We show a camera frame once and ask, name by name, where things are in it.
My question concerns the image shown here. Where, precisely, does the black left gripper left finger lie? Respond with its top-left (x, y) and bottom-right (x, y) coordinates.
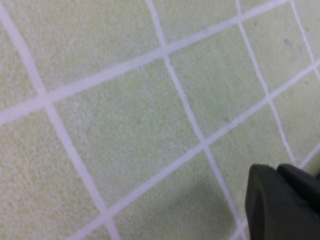
top-left (244, 163), bottom-right (320, 240)

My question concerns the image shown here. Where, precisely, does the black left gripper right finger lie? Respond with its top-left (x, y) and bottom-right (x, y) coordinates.
top-left (276, 163), bottom-right (320, 209)

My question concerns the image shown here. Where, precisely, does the green white grid tablecloth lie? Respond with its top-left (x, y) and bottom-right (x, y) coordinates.
top-left (0, 0), bottom-right (320, 240)

